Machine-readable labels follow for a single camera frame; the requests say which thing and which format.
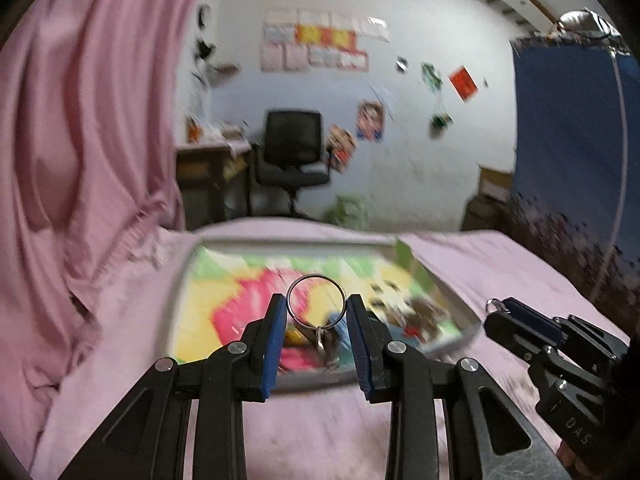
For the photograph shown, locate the large silver ring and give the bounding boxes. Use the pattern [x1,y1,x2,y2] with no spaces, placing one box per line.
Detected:
[285,273,347,332]

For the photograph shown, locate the small silver keyring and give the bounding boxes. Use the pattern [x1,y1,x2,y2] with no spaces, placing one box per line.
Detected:
[485,298,509,314]

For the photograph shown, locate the grey colourful cardboard box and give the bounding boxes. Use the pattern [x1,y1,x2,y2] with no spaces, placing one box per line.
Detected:
[165,240,480,392]

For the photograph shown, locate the cardboard boxes pile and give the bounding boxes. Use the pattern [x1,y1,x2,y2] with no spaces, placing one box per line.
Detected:
[460,166,513,234]

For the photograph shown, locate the blue patterned fabric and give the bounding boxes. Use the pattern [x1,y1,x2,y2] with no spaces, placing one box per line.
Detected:
[511,38,639,334]

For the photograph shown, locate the green plastic stool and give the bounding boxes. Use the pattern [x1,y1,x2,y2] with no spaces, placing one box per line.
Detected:
[324,195,369,231]

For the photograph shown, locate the dark wooden desk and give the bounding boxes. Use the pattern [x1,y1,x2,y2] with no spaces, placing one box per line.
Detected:
[176,138,255,231]

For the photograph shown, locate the black office chair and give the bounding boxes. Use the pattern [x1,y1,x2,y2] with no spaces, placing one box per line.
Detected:
[252,110,333,219]

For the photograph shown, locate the hanging green plant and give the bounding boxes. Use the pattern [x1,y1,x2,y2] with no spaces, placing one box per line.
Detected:
[428,93,454,138]

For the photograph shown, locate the cartoon poster lower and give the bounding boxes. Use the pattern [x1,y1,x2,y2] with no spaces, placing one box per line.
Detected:
[326,125,357,174]

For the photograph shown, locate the cartoon poster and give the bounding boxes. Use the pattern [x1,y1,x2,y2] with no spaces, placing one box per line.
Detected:
[356,101,385,142]
[326,125,357,174]

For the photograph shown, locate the red paper square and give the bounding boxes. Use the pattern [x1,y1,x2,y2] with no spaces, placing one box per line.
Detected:
[448,66,478,102]

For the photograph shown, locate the cartoon poster upper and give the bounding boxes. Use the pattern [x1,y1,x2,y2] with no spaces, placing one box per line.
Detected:
[356,101,385,142]

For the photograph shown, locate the pink curtain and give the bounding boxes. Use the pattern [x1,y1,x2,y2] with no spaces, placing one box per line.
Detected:
[1,0,195,465]

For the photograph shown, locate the wall certificates cluster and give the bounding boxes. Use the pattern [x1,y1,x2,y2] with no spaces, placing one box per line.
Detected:
[260,9,390,73]

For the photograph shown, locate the round wall clock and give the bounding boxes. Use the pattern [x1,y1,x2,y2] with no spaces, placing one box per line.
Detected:
[196,3,212,30]

